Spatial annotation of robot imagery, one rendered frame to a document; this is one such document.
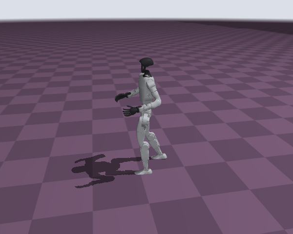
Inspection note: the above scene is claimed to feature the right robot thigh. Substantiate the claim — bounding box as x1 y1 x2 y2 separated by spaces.
145 124 155 141

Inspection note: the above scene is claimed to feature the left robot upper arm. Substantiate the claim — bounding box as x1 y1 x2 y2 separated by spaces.
146 79 161 102

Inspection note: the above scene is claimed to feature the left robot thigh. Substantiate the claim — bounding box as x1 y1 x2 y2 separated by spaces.
136 114 150 149

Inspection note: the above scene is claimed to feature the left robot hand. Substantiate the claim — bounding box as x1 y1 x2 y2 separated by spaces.
123 105 142 117

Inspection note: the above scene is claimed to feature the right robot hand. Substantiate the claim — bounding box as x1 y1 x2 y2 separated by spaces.
115 92 131 102

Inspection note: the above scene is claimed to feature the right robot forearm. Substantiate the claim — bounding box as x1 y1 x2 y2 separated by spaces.
127 87 139 98

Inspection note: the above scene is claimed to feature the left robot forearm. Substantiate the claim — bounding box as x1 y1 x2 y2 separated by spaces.
139 100 161 112

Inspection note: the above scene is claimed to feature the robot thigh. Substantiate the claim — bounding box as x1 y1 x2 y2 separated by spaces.
145 124 155 141
136 114 150 149

